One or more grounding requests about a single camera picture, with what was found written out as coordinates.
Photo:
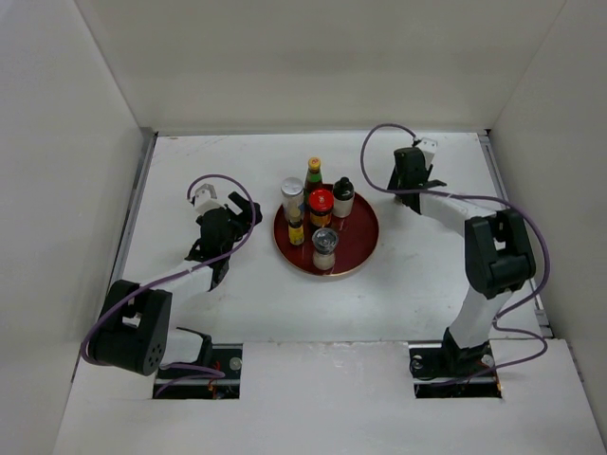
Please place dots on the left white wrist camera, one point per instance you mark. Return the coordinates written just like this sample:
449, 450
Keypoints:
203, 198

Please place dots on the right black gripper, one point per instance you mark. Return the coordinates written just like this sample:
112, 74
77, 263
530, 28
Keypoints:
394, 182

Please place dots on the aluminium table rail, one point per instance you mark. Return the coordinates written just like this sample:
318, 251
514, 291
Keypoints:
512, 224
149, 136

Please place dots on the grey-cap white shaker bottle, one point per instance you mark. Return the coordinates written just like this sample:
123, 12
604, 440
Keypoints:
325, 241

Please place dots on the green red sauce bottle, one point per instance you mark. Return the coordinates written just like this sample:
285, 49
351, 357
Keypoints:
313, 180

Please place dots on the silver-lid white spice jar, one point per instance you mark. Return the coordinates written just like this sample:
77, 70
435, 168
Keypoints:
292, 190

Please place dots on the right aluminium table rail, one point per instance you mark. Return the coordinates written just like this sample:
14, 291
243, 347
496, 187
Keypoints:
512, 224

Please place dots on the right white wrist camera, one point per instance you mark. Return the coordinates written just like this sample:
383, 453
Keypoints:
428, 147

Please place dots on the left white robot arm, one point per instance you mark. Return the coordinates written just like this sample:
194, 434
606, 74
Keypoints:
134, 331

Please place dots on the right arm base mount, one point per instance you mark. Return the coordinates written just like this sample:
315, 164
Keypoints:
440, 372

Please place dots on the black-cap white shaker bottle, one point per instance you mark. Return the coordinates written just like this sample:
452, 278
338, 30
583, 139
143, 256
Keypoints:
344, 196

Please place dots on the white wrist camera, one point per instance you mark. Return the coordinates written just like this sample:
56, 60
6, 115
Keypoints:
203, 198
428, 147

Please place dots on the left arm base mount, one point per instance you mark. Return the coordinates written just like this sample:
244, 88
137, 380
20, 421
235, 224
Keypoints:
195, 367

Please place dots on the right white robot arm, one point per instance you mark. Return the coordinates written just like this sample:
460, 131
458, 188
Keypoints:
498, 260

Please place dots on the red-lid dark sauce jar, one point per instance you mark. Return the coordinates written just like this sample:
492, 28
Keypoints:
321, 204

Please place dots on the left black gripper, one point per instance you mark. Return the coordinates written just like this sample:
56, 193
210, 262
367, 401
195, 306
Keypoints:
245, 207

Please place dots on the small yellow-label brown bottle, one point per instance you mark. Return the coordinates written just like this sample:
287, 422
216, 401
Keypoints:
295, 230

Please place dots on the left aluminium table rail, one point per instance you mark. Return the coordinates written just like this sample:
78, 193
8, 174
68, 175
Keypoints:
149, 136

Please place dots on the red round tray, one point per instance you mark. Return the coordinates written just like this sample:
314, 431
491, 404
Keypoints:
357, 233

